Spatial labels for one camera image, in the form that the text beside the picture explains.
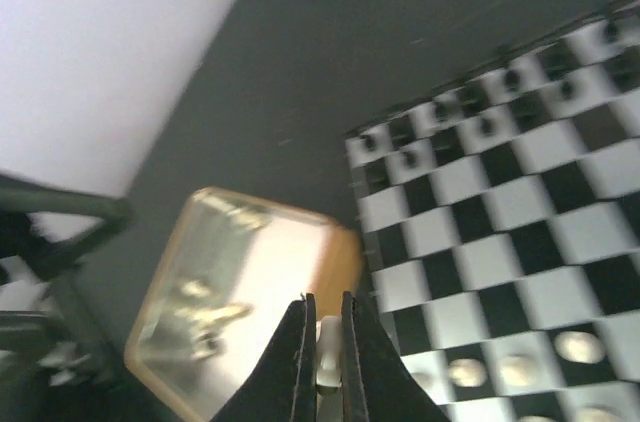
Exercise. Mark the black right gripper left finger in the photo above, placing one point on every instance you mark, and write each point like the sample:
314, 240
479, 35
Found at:
282, 386

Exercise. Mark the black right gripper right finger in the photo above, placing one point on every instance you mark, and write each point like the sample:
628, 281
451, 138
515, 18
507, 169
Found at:
376, 386

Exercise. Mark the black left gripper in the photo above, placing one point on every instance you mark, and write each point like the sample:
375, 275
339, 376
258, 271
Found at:
28, 336

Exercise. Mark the white chess piece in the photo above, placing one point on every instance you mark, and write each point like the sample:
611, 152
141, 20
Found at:
328, 355

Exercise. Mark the white chess pawn on board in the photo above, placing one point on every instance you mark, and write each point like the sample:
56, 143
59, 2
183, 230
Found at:
579, 347

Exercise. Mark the tan sweet bear tin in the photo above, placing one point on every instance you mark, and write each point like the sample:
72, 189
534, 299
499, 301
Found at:
232, 265

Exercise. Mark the black and white chessboard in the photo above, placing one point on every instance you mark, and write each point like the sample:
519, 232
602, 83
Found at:
503, 210

